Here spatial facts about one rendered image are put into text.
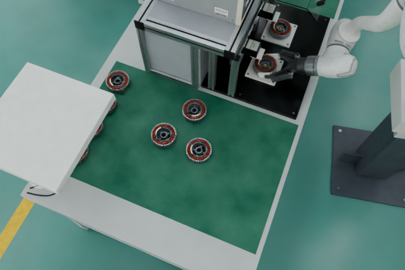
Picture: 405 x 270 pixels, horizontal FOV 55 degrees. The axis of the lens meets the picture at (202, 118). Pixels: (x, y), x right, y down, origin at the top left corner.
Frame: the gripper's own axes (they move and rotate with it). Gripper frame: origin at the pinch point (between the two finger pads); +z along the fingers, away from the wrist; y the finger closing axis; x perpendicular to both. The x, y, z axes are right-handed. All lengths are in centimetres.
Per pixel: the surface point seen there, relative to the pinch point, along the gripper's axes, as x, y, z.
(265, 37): 0.8, 18.1, 6.2
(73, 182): 22, -85, 53
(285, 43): -4.1, 17.9, -3.1
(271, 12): 13.2, 21.5, -0.1
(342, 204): -103, -22, -23
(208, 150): 3, -51, 9
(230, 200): -8, -66, -4
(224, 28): 36.2, -11.7, 1.7
